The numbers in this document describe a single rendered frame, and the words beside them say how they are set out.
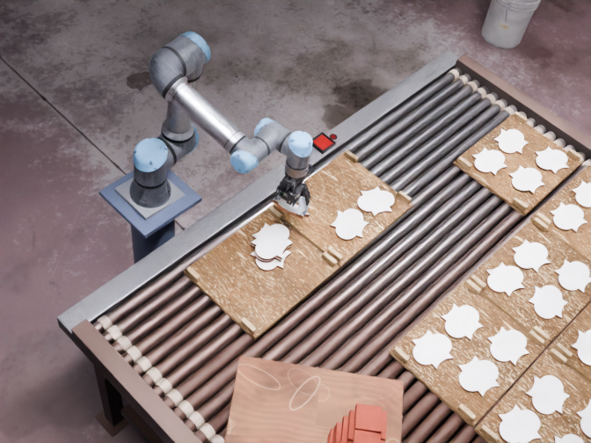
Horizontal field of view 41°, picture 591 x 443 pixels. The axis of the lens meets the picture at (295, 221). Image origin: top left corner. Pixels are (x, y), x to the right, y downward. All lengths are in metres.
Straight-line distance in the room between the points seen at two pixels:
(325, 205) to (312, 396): 0.82
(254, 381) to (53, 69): 2.84
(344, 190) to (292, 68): 1.95
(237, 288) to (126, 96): 2.16
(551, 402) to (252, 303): 1.01
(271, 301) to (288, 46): 2.58
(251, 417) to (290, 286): 0.54
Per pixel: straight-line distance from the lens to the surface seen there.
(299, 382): 2.39
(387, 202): 2.94
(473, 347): 2.69
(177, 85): 2.48
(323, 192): 2.93
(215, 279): 2.67
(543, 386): 2.70
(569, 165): 3.34
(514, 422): 2.60
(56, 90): 4.65
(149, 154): 2.79
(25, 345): 3.68
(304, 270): 2.71
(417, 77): 3.50
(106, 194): 2.98
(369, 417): 2.07
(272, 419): 2.33
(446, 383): 2.60
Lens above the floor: 3.18
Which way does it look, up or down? 52 degrees down
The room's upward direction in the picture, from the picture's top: 10 degrees clockwise
